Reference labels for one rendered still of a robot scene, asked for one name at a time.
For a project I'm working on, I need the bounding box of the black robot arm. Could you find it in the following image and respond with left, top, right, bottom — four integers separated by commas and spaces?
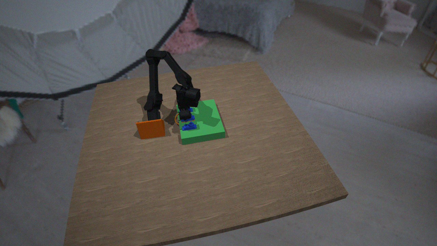
144, 49, 201, 121

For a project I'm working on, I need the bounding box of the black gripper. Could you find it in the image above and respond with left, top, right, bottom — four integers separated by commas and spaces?
177, 98, 191, 120

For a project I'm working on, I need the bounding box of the green flat deck plate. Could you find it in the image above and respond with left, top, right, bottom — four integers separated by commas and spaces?
178, 99, 225, 145

